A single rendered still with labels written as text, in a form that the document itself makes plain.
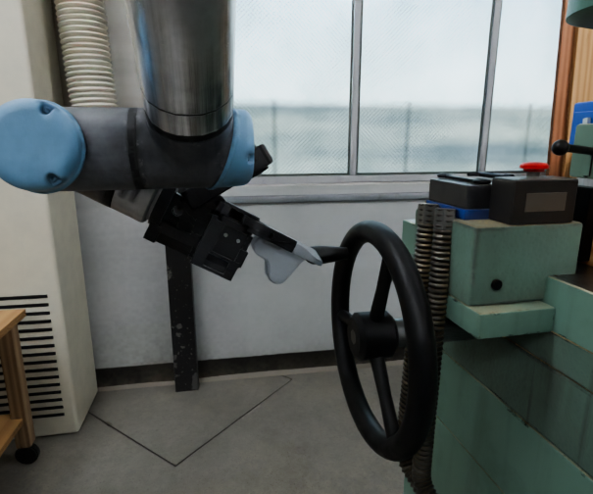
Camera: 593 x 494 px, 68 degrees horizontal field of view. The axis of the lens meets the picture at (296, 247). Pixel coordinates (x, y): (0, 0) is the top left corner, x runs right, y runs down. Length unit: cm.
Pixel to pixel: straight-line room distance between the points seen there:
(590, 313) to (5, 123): 56
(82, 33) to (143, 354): 124
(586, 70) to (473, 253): 179
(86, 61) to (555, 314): 151
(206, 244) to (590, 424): 45
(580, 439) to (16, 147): 60
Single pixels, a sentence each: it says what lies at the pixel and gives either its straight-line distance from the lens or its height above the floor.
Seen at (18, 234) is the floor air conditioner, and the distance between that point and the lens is 168.
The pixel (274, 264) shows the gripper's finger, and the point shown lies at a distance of 54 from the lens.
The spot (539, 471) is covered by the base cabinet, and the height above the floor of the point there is 67.
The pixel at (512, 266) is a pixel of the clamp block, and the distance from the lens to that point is 54.
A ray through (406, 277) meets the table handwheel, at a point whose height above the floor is 92.
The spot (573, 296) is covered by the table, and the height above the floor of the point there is 89.
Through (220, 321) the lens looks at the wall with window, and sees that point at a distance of 198.
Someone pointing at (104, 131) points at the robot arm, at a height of 106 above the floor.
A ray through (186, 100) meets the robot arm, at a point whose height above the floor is 108.
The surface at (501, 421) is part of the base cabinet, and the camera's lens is 69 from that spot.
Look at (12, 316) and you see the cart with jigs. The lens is 161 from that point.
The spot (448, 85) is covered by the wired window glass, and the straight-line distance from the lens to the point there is 216.
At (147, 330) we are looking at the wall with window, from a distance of 202.
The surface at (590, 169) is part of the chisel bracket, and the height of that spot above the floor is 101.
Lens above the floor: 105
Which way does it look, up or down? 14 degrees down
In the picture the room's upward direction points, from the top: straight up
